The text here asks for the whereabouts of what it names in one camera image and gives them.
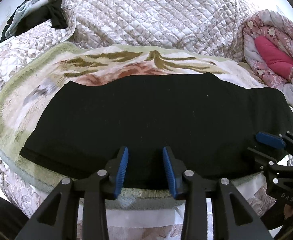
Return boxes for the black pants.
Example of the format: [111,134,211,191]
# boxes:
[20,73,293,190]

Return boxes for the pink floral rolled comforter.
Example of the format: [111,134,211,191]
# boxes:
[242,10,293,107]

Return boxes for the floral fleece blanket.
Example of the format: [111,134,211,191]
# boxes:
[0,42,263,216]

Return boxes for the quilted beige bedspread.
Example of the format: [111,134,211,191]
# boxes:
[0,0,260,221]

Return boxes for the dark clothes pile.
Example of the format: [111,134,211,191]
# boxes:
[1,0,68,42]

